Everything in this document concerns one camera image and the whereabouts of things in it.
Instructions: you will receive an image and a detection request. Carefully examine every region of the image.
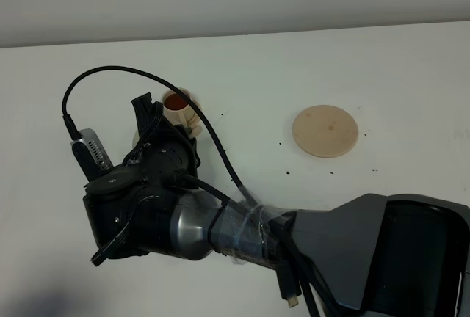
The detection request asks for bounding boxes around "beige teapot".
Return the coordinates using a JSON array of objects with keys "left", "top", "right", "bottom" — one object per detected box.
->
[{"left": 174, "top": 111, "right": 202, "bottom": 139}]

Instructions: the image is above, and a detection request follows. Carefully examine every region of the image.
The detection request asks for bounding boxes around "beige teapot saucer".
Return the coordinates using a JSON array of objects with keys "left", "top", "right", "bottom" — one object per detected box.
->
[{"left": 292, "top": 105, "right": 359, "bottom": 158}]

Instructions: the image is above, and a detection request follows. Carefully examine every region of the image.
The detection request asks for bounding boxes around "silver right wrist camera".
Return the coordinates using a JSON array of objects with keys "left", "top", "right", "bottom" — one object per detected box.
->
[{"left": 71, "top": 128, "right": 113, "bottom": 182}]

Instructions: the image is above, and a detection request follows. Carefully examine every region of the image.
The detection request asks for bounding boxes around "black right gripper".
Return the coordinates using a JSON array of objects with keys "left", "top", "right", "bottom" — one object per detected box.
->
[{"left": 83, "top": 92, "right": 200, "bottom": 258}]

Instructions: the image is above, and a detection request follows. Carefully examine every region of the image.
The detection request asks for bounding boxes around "beige far teacup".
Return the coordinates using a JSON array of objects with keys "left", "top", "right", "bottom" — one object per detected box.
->
[{"left": 162, "top": 90, "right": 195, "bottom": 125}]

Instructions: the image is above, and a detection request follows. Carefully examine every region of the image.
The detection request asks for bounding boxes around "beige near cup saucer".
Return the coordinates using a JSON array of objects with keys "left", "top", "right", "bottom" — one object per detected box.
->
[{"left": 131, "top": 131, "right": 140, "bottom": 147}]

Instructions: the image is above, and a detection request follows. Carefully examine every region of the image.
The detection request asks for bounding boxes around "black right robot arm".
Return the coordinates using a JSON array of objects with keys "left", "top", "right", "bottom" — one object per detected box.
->
[{"left": 84, "top": 94, "right": 469, "bottom": 316}]

